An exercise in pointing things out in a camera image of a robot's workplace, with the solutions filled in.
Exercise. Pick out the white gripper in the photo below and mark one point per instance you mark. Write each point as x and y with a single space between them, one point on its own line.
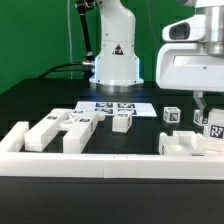
184 66

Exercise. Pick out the white chair seat part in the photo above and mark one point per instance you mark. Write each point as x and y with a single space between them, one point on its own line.
189 143

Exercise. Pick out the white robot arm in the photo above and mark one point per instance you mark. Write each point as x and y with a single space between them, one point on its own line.
117 66

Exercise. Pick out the white tag sheet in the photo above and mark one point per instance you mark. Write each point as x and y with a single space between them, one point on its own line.
112 108

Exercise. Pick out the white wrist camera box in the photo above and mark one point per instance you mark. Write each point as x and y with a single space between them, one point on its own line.
192 29

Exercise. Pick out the white chair back frame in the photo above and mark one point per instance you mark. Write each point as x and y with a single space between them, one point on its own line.
78 128

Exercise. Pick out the black jointed camera mount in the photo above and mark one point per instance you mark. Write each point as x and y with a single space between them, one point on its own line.
82 7

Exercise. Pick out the white U-shaped fence frame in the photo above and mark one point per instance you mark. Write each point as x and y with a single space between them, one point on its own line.
15 162

